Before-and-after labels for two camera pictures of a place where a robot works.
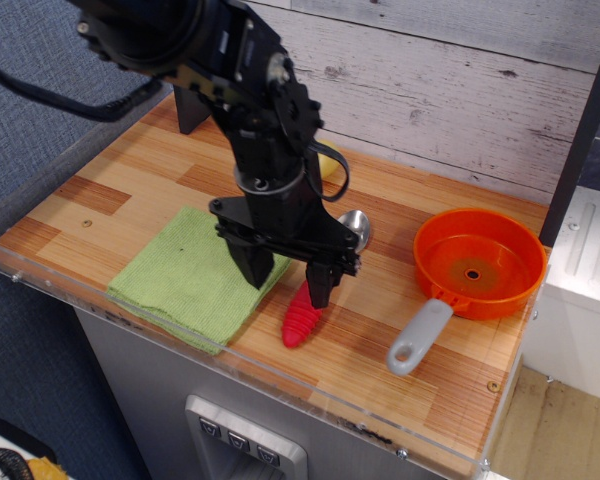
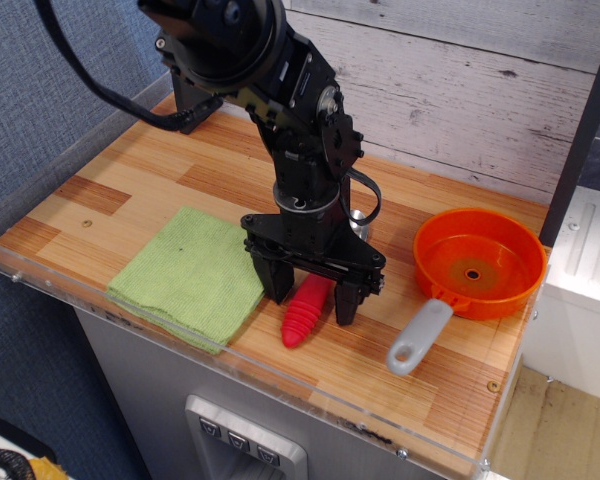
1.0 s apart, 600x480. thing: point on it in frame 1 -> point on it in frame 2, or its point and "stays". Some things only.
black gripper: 294,226 -> 319,241
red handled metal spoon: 302,315 stays
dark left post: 192,108 stays
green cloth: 183,279 stays
